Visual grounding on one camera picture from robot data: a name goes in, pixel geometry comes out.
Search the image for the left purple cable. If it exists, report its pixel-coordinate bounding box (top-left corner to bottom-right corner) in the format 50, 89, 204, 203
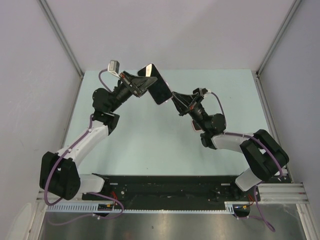
43, 69, 125, 225

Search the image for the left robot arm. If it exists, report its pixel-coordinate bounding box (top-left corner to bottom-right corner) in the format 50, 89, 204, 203
39, 71, 157, 206

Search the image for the right aluminium corner post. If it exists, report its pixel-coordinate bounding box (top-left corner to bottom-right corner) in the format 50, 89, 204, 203
255, 0, 304, 77

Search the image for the purple cable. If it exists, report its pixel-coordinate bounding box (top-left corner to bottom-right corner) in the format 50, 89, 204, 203
211, 91, 288, 232
43, 69, 125, 225

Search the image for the left aluminium corner post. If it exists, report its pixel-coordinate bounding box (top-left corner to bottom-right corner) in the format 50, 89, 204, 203
36, 0, 84, 80

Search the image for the aluminium front rail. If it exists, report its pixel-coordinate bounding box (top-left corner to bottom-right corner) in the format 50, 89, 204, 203
36, 183, 309, 204

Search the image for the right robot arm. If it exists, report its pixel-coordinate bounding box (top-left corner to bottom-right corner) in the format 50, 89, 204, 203
171, 88, 289, 201

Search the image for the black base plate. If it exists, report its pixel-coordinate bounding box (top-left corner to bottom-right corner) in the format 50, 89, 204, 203
98, 175, 259, 202

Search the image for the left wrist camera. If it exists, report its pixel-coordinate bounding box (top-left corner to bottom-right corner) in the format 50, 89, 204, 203
107, 60, 120, 79

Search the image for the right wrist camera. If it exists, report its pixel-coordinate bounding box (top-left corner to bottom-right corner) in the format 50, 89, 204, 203
199, 88, 212, 98

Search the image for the aluminium corner post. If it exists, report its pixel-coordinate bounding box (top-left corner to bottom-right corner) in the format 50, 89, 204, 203
36, 0, 84, 80
255, 0, 304, 77

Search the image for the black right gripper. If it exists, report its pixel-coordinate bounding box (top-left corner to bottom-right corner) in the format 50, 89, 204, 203
169, 93, 208, 132

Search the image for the right aluminium side rail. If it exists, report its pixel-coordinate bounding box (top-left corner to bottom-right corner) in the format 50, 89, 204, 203
254, 71, 292, 183

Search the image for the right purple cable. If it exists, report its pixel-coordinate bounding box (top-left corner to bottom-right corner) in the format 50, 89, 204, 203
211, 91, 288, 232

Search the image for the clear phone case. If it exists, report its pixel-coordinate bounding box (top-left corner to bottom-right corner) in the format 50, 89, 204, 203
137, 63, 174, 106

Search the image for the white slotted cable duct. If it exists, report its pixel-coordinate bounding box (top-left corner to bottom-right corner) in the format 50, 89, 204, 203
46, 201, 248, 214

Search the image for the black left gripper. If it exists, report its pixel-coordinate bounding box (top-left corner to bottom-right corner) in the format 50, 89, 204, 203
109, 71, 158, 113

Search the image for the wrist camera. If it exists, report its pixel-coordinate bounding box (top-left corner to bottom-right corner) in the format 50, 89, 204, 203
199, 88, 212, 98
107, 60, 120, 79

